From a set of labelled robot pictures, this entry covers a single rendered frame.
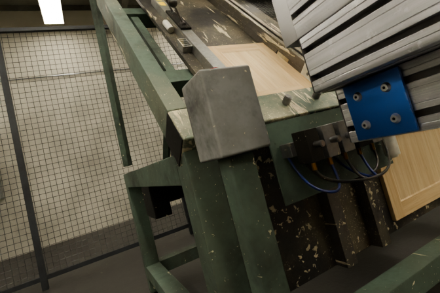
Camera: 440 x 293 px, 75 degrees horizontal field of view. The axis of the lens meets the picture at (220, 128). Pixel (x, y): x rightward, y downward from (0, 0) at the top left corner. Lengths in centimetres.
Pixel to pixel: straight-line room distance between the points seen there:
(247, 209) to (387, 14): 41
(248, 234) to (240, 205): 6
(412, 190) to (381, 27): 140
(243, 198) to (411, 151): 131
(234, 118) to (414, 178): 133
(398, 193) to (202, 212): 111
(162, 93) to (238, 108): 34
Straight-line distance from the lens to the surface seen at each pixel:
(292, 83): 114
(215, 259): 80
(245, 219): 60
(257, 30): 144
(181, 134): 74
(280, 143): 86
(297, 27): 49
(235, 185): 59
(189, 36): 126
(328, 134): 84
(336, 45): 44
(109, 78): 205
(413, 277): 132
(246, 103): 59
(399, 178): 167
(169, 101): 84
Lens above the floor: 76
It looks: 5 degrees up
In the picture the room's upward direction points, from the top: 15 degrees counter-clockwise
